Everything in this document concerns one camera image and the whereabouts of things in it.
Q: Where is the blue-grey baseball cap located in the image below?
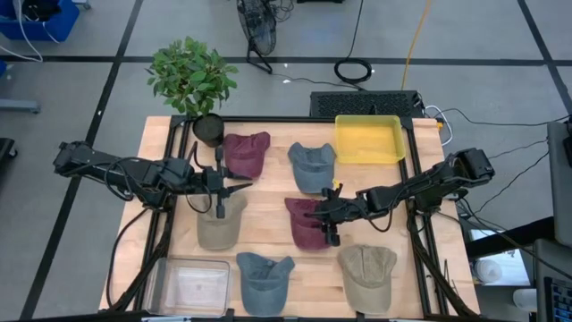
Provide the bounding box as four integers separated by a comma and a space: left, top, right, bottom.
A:
235, 251, 297, 318
287, 141, 338, 195

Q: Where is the grey furniture foot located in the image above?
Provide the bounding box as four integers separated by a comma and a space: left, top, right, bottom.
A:
0, 98, 42, 114

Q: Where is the black floor fan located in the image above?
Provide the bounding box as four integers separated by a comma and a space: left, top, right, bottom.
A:
235, 0, 279, 75

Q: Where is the black computer case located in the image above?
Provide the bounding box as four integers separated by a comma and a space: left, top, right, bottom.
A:
308, 89, 425, 120

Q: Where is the black fan cable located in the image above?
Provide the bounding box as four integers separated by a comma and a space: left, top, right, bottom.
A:
272, 72, 366, 91

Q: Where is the long black floor cable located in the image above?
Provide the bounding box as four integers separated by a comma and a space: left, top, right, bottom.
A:
435, 106, 572, 129

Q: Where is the yellow plastic bin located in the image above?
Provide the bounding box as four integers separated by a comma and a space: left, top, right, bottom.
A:
333, 114, 407, 165

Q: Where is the green potted plant black pot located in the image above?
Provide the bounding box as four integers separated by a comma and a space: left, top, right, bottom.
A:
145, 35, 240, 148

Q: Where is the dark display screen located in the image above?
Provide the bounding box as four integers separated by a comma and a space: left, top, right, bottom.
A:
543, 275, 572, 322

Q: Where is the black chair caster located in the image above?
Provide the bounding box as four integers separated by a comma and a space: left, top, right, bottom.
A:
0, 137, 19, 163

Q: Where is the white looped cable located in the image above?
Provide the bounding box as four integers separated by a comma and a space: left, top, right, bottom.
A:
423, 104, 454, 148

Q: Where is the grey equipment box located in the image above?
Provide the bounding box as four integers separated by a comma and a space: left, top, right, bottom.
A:
533, 238, 572, 322

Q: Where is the clear plastic bin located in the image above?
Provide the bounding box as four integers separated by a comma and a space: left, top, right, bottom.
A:
145, 257, 232, 318

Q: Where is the grey monitor panel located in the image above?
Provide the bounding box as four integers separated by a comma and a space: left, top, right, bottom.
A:
546, 119, 572, 250

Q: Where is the black aluminium table frame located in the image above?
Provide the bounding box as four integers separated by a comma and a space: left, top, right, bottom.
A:
106, 114, 482, 319

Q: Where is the black bar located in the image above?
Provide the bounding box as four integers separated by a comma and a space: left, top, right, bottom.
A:
464, 216, 555, 259

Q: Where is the black base cable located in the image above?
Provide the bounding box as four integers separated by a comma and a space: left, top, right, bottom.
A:
105, 206, 151, 309

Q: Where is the black coiled cable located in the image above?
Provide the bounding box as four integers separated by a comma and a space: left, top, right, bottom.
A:
332, 0, 374, 85

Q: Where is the blue storage bin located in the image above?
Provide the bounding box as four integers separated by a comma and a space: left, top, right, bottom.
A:
0, 0, 81, 43

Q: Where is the white tape roll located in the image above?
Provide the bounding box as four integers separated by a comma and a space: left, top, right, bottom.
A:
473, 258, 504, 285

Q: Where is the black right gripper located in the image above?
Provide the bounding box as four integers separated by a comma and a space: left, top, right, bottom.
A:
306, 182, 358, 248

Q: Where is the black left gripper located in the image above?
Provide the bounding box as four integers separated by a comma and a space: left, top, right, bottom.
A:
199, 145, 254, 220

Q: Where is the khaki baseball cap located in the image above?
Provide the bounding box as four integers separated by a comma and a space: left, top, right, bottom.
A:
336, 243, 399, 316
196, 191, 249, 251

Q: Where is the yellow cable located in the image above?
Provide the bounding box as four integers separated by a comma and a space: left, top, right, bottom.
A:
400, 0, 434, 91

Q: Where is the white cup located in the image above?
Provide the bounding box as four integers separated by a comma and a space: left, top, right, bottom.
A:
512, 287, 538, 313

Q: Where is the maroon baseball cap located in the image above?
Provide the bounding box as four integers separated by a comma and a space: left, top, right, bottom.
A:
222, 131, 272, 180
283, 197, 334, 251

